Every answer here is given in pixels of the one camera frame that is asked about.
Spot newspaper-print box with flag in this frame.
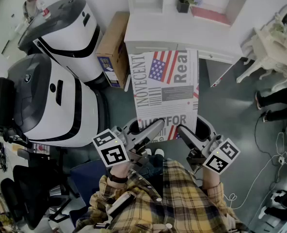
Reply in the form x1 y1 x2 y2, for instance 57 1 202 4
128 50 200 143

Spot person's yellow plaid shirt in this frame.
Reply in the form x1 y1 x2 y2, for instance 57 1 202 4
73 158 250 233

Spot brown cardboard box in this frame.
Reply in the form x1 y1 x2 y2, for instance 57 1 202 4
95 11 131 89

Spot black wristband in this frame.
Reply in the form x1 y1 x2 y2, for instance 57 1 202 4
106 173 129 184

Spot person's legs in jeans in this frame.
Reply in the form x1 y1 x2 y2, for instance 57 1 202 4
133 154 165 179

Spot white and grey robot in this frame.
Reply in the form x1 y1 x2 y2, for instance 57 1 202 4
17 0 105 85
0 53 110 148

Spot person's right forearm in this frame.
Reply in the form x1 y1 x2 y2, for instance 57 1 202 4
200 168 231 216

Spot black office chair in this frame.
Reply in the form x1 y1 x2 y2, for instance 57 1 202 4
0 149 73 230

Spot white phone in pocket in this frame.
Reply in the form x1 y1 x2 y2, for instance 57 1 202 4
106 192 137 217

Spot pink red shelf panel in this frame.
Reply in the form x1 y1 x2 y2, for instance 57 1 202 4
190 5 232 26

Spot white cable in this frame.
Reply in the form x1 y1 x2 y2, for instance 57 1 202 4
223 132 287 210

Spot person's left forearm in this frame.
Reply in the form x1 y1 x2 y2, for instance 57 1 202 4
89 163 139 212

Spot black cable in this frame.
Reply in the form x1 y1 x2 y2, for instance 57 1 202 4
253 114 284 156

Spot clear water bottle red label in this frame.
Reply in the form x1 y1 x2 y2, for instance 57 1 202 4
35 0 52 19

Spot white desk with shelf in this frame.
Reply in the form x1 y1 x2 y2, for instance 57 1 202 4
123 0 253 88

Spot black pack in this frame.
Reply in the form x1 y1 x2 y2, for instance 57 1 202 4
0 77 16 137

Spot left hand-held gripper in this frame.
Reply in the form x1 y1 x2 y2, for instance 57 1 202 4
92 117 165 167

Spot dark blue chair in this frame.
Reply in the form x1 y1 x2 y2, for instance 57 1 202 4
69 159 112 227

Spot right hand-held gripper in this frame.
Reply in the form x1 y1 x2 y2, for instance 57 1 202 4
177 115 241 175

